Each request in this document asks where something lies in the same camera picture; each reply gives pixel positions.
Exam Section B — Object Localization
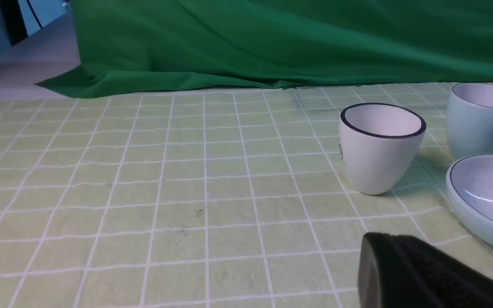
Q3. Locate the green backdrop cloth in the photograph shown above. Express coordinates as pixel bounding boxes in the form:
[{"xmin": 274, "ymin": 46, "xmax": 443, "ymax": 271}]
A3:
[{"xmin": 39, "ymin": 0, "xmax": 493, "ymax": 99}]

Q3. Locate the green checkered tablecloth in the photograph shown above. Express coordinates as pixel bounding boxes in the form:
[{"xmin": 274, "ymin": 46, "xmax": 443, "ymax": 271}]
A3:
[{"xmin": 0, "ymin": 83, "xmax": 493, "ymax": 308}]

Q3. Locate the white cup black rim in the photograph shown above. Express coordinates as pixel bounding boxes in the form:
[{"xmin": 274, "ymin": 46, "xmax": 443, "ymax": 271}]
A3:
[{"xmin": 339, "ymin": 103, "xmax": 427, "ymax": 195}]

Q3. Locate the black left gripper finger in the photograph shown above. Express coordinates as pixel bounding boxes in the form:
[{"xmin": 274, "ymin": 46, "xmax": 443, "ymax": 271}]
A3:
[{"xmin": 357, "ymin": 232, "xmax": 493, "ymax": 308}]

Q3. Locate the pale blue cup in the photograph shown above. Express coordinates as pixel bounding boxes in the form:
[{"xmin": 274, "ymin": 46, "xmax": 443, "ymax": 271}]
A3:
[{"xmin": 445, "ymin": 83, "xmax": 493, "ymax": 159}]

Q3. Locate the pale blue bowl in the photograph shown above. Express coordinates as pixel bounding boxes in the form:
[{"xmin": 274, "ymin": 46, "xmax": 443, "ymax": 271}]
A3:
[{"xmin": 445, "ymin": 154, "xmax": 493, "ymax": 246}]

